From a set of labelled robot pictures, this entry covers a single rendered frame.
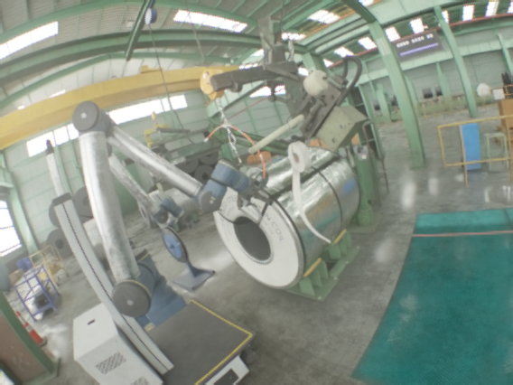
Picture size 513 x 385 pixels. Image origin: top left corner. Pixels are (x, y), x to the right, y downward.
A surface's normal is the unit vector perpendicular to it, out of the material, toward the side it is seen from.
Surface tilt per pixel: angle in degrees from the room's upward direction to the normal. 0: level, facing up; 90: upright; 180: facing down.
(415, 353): 0
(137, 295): 88
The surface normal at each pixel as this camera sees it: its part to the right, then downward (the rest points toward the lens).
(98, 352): 0.69, -0.09
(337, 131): -0.70, 0.36
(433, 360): -0.32, -0.93
